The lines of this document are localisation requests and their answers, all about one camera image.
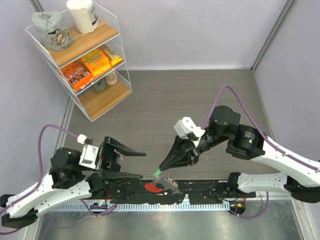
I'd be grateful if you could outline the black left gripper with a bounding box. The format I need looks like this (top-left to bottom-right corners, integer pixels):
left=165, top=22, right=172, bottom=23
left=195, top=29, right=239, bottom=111
left=78, top=136, right=147, bottom=183

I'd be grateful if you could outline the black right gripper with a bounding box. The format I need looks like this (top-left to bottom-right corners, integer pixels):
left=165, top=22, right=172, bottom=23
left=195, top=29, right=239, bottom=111
left=159, top=128, right=231, bottom=170

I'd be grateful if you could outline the green tagged key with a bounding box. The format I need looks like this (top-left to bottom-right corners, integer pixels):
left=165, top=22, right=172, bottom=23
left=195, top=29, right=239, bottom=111
left=153, top=168, right=162, bottom=177

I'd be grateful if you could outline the red handled crescent blade keychain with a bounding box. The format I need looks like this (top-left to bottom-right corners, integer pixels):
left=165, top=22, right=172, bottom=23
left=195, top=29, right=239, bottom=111
left=144, top=176, right=181, bottom=194

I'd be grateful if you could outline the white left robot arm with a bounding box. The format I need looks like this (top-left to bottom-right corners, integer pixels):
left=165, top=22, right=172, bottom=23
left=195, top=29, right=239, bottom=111
left=0, top=135, right=146, bottom=229

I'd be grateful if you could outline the green bottle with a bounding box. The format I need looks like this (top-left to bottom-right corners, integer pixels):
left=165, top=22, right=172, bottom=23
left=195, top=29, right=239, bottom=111
left=93, top=78, right=107, bottom=93

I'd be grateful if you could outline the beige cup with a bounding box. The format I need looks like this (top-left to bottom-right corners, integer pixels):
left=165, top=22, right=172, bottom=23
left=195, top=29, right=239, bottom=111
left=103, top=70, right=118, bottom=86

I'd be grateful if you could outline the orange yellow snack box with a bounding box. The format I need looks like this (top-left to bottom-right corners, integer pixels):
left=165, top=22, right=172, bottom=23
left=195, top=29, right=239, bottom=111
left=79, top=48, right=112, bottom=77

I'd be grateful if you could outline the yellow candy bag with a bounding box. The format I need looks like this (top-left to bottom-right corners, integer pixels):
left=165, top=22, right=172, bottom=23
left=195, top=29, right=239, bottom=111
left=102, top=46, right=123, bottom=67

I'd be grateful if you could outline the grey paper bag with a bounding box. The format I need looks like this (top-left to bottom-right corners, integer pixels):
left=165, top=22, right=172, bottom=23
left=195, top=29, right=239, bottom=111
left=31, top=11, right=73, bottom=51

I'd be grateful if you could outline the white paper bag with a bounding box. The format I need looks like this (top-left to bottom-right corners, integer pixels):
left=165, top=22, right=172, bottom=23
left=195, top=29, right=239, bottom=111
left=66, top=0, right=99, bottom=34

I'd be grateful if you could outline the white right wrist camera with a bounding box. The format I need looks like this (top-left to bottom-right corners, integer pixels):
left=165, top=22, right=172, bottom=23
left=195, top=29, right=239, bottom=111
left=173, top=117, right=205, bottom=141

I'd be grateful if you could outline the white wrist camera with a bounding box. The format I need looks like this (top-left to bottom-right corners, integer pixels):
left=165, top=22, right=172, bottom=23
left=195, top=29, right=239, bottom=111
left=77, top=134, right=100, bottom=171
left=173, top=117, right=205, bottom=141

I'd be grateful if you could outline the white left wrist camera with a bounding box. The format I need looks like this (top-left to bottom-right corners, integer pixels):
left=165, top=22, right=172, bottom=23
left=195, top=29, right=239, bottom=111
left=77, top=134, right=100, bottom=171

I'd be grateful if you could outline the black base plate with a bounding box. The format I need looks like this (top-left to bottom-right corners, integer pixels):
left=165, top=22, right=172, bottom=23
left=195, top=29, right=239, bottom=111
left=89, top=179, right=256, bottom=205

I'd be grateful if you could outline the white slotted cable duct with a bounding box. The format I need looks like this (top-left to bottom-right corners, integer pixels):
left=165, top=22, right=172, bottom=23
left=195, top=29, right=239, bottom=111
left=51, top=200, right=230, bottom=212

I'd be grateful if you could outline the white wire shelf unit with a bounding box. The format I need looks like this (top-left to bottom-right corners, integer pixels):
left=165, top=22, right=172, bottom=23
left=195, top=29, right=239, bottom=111
left=24, top=2, right=133, bottom=123

